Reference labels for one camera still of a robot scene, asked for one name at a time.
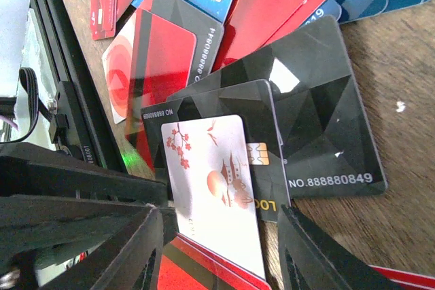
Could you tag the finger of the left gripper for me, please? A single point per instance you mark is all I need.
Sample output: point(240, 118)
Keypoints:
point(32, 170)
point(34, 223)

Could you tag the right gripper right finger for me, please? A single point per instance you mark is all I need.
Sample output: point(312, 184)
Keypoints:
point(311, 259)

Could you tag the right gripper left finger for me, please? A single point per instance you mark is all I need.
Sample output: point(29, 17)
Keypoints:
point(130, 259)

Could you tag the white card blossom print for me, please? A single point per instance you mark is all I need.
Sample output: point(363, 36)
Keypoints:
point(212, 190)

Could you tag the black faceted numbered card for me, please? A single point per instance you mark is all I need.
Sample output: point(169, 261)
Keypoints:
point(328, 147)

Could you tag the dark LOGO card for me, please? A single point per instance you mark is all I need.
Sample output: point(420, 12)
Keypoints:
point(253, 102)

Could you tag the black aluminium frame rail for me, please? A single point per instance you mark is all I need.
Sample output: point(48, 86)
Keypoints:
point(80, 126)

